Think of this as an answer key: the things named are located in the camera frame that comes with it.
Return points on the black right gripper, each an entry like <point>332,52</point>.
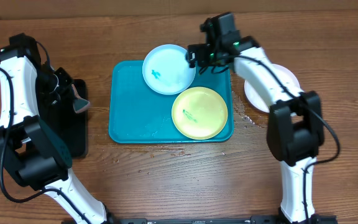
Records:
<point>199,52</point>

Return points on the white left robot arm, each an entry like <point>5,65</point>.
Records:
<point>43,128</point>

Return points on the yellow plate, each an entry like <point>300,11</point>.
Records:
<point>199,113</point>

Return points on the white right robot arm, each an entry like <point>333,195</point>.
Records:
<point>295,129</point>

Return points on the grey-green sponge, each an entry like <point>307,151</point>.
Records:
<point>79,104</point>

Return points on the teal tray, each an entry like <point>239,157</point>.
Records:
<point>139,115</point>

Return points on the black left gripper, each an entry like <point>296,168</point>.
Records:
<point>64,94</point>

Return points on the black tray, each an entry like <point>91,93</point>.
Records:
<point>71,127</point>

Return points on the light blue plate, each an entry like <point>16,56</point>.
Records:
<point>166,71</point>

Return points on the white plate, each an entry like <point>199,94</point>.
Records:
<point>256,101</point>

